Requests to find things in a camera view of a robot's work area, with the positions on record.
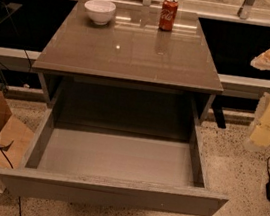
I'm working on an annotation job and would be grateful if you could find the grey top drawer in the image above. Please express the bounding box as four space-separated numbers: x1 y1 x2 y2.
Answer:
0 70 244 216

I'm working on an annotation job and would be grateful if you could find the grey drawer cabinet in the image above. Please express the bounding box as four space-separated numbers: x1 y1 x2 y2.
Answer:
33 0 223 120

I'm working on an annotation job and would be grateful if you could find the red cola can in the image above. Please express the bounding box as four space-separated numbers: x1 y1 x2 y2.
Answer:
159 0 179 31

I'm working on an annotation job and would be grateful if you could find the white ceramic bowl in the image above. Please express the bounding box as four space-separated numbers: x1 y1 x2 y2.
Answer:
84 0 116 25

